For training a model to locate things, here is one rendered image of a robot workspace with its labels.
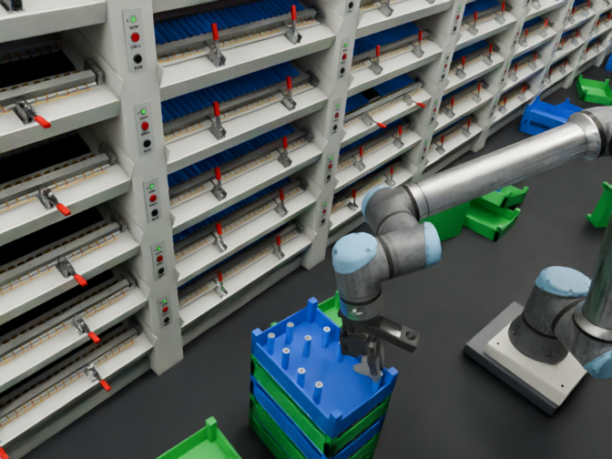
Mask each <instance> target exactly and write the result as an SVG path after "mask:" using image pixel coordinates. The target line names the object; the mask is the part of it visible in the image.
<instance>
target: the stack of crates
mask: <svg viewBox="0 0 612 459"><path fill-rule="evenodd" d="M156 459H242V458H241V457H240V455H239V454H238V453H237V452H236V450H235V449H234V448H233V446H232V445H231V444H230V442H229V441H228V440H227V438H226V437H225V436H224V435H223V433H222V432H221V431H220V429H219V428H218V427H217V421H216V420H215V418H214V417H213V416H211V417H210V418H209V419H207V420H206V426H205V427H204V428H202V429H201V430H199V431H197V432H196V433H194V434H193V435H191V436H190V437H189V438H187V439H186V440H184V441H182V442H181V443H179V444H177V445H176V446H174V447H173V448H171V449H169V450H168V451H166V452H165V453H164V454H162V455H161V456H159V457H157V458H156Z"/></svg>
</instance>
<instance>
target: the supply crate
mask: <svg viewBox="0 0 612 459"><path fill-rule="evenodd" d="M317 307H318V301H317V300H316V299H315V298H314V297H312V298H310V299H308V305H307V307H306V308H304V309H302V310H300V311H298V312H296V313H294V314H293V315H291V316H290V317H288V318H287V319H285V320H283V321H280V322H279V323H277V324H275V325H273V326H272V327H270V328H269V329H267V330H266V331H261V330H260V329H259V328H257V329H256V330H254V331H252V332H251V353H252V354H253V355H254V356H255V357H256V358H257V360H258V361H259V362H260V363H261V364H262V365H263V366H264V367H265V368H266V369H267V370H268V371H269V373H270V374H271V375H272V376H273V377H274V378H275V379H276V380H277V381H278V382H279V383H280V385H281V386H282V387H283V388H284V389H285V390H286V391H287V392H288V393H289V394H290V395H291V397H292V398H293V399H294V400H295V401H296V402H297V403H298V404H299V405H300V406H301V407H302V408H303V410H304V411H305V412H306V413H307V414H308V415H309V416H310V417H311V418H312V419H313V420H314V421H315V423H316V424H318V425H319V426H320V428H321V429H322V430H323V431H324V432H325V433H326V434H327V435H328V436H329V437H330V438H331V439H333V438H335V437H336V436H337V435H338V434H340V433H341V432H342V431H344V430H345V429H346V428H348V427H349V426H350V425H351V424H353V423H354V422H356V421H357V420H358V419H359V418H361V417H362V416H363V415H365V414H366V413H367V412H369V411H370V410H371V409H372V408H373V407H374V406H375V405H377V404H378V403H380V402H381V401H382V400H383V399H385V398H386V397H387V396H389V395H390V394H391V393H392V392H393V388H394V385H395V382H396V379H397V375H398V371H397V370H395V369H394V368H393V367H392V368H390V369H389V370H387V369H386V368H385V367H383V370H382V373H383V376H382V381H381V385H380V388H379V391H378V392H376V393H374V392H373V391H372V382H373V380H372V378H371V377H369V376H366V375H364V374H361V373H358V372H356V371H355V370H354V369H353V365H354V364H358V363H361V362H362V356H361V355H360V356H359V358H358V357H351V356H349V355H343V358H342V361H341V362H337V361H336V360H335V357H336V352H337V347H338V342H339V337H340V329H341V328H340V327H339V326H338V325H337V324H336V323H335V322H334V321H332V320H331V319H330V318H329V317H328V316H327V315H326V314H324V313H323V312H322V311H321V310H320V309H319V308H317ZM288 322H292V323H293V324H294V328H293V337H292V343H290V344H288V343H286V342H285V338H286V328H287V323H288ZM324 327H329V328H330V329H331V331H330V338H329V343H328V347H327V348H322V347H321V337H322V332H323V328H324ZM341 330H342V329H341ZM270 332H273V333H274V334H275V344H274V353H273V354H272V355H269V354H268V353H267V342H268V334H269V333H270ZM306 335H310V336H311V349H310V355H309V356H308V357H304V356H303V355H302V350H303V342H304V337H305V336H306ZM284 348H289V349H290V360H289V368H288V370H285V371H284V370H283V369H282V368H281V357H282V350H283V349H284ZM299 368H304V369H305V378H304V385H303V389H302V388H301V387H300V386H299V385H298V384H297V383H296V381H297V373H298V369H299ZM316 382H322V384H323V386H322V392H321V402H320V403H319V404H316V402H314V401H313V400H312V398H313V393H314V386H315V383H316Z"/></svg>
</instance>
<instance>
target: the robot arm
mask: <svg viewBox="0 0 612 459"><path fill-rule="evenodd" d="M602 157H610V158H612V106H605V107H591V108H587V109H583V110H581V111H578V112H576V113H574V114H572V115H571V116H570V117H569V118H568V120H567V122H566V123H565V124H564V125H561V126H559V127H554V128H552V129H549V130H547V131H545V132H543V133H540V134H537V135H535V136H532V137H530V138H526V139H524V140H521V141H519V142H516V143H514V144H512V145H509V146H507V147H504V148H500V149H498V150H496V151H493V152H491V153H488V154H486V155H483V156H481V157H479V158H475V159H472V160H469V161H467V162H465V163H463V164H460V165H458V166H455V167H452V168H449V169H447V170H444V171H441V172H439V173H436V174H434V175H432V176H430V177H427V178H423V179H420V180H418V181H415V182H413V183H411V184H408V185H406V184H405V185H403V186H400V187H398V188H396V189H393V188H392V187H389V186H386V185H381V186H377V187H374V188H373V189H371V190H369V191H368V192H367V194H366V195H365V196H364V198H363V200H362V214H363V216H364V218H365V221H366V222H367V223H368V224H369V225H370V227H371V228H372V230H373V232H374V233H375V235H376V236H377V237H376V238H375V237H373V236H372V235H370V234H368V233H364V232H359V233H352V234H349V235H346V236H344V237H342V238H341V239H339V240H338V241H337V242H336V243H335V245H334V246H333V249H332V266H333V268H334V272H335V277H336V282H337V288H338V293H339V300H340V305H341V307H340V309H339V310H338V317H339V318H342V326H341V329H342V330H341V329H340V337H339V341H340V345H341V351H342V355H349V356H351V357H358V358H359V356H360V355H361V356H362V362H361V363H358V364H354V365H353V369H354V370H355V371H356V372H358V373H361V374H364V375H366V376H369V377H371V378H372V380H373V381H374V382H375V383H377V382H379V380H380V379H381V374H380V371H382V370H383V365H384V341H386V342H389V343H391V344H393V345H395V346H397V347H400V348H402V349H404V350H406V351H408V352H414V351H415V350H416V348H417V345H418V341H419V336H420V333H419V332H418V331H415V330H412V329H410V328H408V327H406V326H404V325H402V324H400V323H398V322H396V321H393V320H391V319H389V318H386V317H384V316H382V315H381V314H379V313H380V312H381V311H382V309H383V296H382V286H381V282H382V281H387V280H389V279H393V278H396V277H399V276H403V275H405V274H408V273H411V272H414V271H418V270H422V269H428V267H431V266H433V265H436V264H437V263H439V261H440V259H441V257H442V248H441V242H440V239H439V236H438V233H437V231H436V229H435V227H434V225H433V224H432V223H431V222H423V223H422V224H419V221H421V220H422V219H426V218H428V217H431V216H432V215H435V214H437V213H440V212H443V211H445V210H448V209H451V208H453V207H456V206H458V205H461V204H463V203H465V202H468V201H470V200H473V199H477V198H479V197H482V196H483V195H486V194H489V193H491V192H494V191H496V190H499V189H502V188H504V187H507V186H510V185H512V184H515V183H516V182H519V181H521V180H524V179H528V178H531V177H533V176H535V175H537V174H540V173H542V172H545V171H547V170H549V169H552V168H556V167H558V166H561V165H563V164H566V163H567V162H570V161H573V160H575V159H578V158H582V159H584V160H593V159H596V158H602ZM507 334H508V338H509V341H510V342H511V343H512V344H513V346H514V347H515V348H516V349H517V350H518V351H519V352H521V353H522V354H523V355H524V356H526V357H528V358H530V359H532V360H534V361H537V362H544V363H556V362H561V361H563V360H564V359H565V358H566V357H567V355H568V353H569V352H570V353H571V354H572V355H573V356H574V357H575V358H576V360H577V361H578V362H579V363H580V364H581V365H582V367H583V368H584V370H586V371H587V372H588V373H589V374H590V375H592V376H593V377H594V378H596V379H607V378H611V377H612V210H611V214H610V217H609V221H608V224H607V229H606V232H605V236H604V238H603V242H602V245H601V249H600V252H599V254H598V258H597V264H596V267H595V270H594V273H593V276H592V280H590V279H589V278H588V277H587V276H585V275H584V274H583V273H581V272H579V271H577V270H573V269H569V268H566V267H558V266H555V267H548V268H545V269H543V270H542V271H541V272H540V274H539V276H538V278H537V279H536V280H535V285H534V287H533V289H532V291H531V293H530V295H529V298H528V300H527V302H526V305H525V308H524V310H523V312H522V313H521V314H520V315H518V316H517V317H516V318H515V319H514V320H513V321H512V322H511V323H510V326H509V328H508V332H507Z"/></svg>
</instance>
